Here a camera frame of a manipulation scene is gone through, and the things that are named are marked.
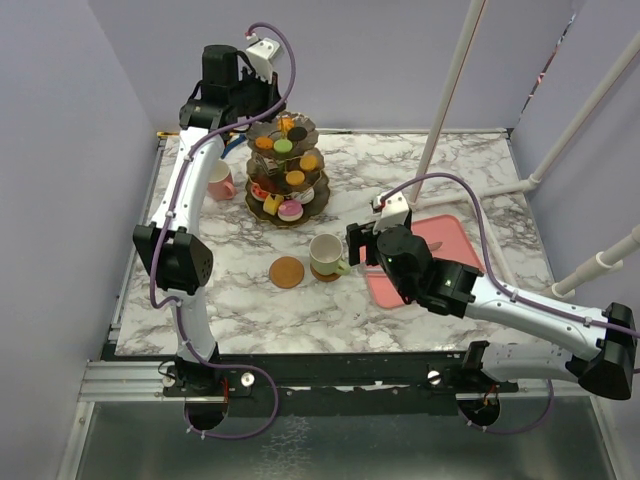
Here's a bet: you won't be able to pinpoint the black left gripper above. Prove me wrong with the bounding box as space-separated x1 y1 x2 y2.
229 64 287 123

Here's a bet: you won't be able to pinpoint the orange flower cookie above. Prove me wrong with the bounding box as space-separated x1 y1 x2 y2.
278 116 295 132

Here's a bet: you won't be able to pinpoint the green mug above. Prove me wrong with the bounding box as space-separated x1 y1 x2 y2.
309 233 351 276

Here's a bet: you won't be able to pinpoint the black sandwich cookie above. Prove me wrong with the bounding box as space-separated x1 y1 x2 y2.
287 126 308 142

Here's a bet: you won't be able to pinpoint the chocolate chip cookie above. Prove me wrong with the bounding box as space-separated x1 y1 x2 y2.
255 136 274 150

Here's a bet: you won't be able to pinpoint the green macaron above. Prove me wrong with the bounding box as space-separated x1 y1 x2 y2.
273 138 293 154

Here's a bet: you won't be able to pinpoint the round wooden coaster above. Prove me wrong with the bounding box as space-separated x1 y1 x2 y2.
310 265 349 283
269 256 305 289

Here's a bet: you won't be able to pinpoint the white chocolate-striped donut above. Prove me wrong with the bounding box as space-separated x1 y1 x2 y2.
292 188 315 205

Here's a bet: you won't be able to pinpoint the pink frosted donut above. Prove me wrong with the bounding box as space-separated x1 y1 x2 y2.
277 199 304 222

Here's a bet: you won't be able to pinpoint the orange waffle biscuit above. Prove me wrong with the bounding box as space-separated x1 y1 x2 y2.
299 154 319 172

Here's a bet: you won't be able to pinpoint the orange jam biscuit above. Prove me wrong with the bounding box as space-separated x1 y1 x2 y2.
285 170 305 187

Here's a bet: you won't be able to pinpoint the three-tier grey cake stand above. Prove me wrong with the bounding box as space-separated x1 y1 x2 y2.
245 111 331 228

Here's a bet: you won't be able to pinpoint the yellow cake slice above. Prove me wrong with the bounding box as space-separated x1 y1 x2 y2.
263 194 284 216

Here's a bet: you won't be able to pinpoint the pink serving tray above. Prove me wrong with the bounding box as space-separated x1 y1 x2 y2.
360 214 485 309

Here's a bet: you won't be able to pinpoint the red frosted donut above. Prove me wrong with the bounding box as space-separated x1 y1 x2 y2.
250 183 269 202

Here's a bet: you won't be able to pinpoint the pink mug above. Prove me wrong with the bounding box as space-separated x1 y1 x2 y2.
207 160 236 201

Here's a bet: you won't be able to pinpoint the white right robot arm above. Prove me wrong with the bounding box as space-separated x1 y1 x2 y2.
346 223 639 400

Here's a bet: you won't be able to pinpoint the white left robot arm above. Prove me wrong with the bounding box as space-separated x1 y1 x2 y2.
133 38 285 395

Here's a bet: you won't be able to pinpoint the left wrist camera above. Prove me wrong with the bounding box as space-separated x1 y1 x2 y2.
245 35 282 82

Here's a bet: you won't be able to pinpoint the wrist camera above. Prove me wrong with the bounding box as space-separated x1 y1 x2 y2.
371 192 412 234
245 35 282 82

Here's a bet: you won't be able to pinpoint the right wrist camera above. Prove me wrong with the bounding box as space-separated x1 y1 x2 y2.
371 192 412 234

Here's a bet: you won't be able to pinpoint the blue handled pliers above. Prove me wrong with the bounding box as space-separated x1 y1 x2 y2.
221 136 246 159

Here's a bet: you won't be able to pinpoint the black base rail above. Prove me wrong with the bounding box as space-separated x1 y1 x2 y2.
163 351 518 418

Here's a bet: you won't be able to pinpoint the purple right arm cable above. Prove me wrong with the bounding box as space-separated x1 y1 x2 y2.
379 172 640 437

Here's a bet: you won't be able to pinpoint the white pvc pipe frame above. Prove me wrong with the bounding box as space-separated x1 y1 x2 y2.
408 0 640 301

